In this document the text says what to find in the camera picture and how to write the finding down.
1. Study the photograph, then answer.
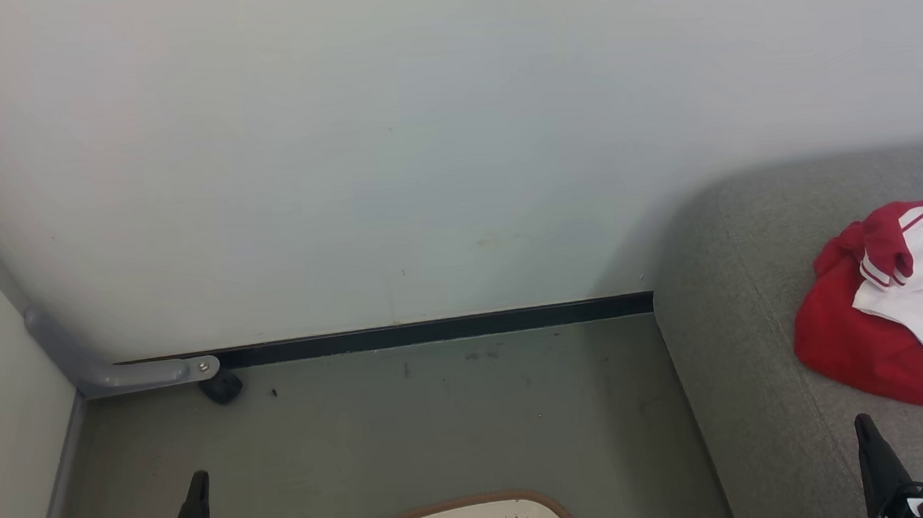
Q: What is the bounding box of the black rubber foot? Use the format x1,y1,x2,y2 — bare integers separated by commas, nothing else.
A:
198,368,246,406

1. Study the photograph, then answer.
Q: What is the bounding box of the black baseboard strip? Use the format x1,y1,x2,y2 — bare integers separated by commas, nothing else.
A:
113,291,658,378

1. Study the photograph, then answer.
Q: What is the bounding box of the grey fabric sofa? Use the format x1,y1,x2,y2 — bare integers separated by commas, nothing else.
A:
643,141,923,518

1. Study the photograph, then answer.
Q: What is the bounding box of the red and white garment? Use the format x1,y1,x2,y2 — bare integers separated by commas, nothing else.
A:
784,199,923,419

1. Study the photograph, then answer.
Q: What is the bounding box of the grey metal floor bracket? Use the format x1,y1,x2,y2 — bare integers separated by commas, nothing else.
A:
24,296,223,404

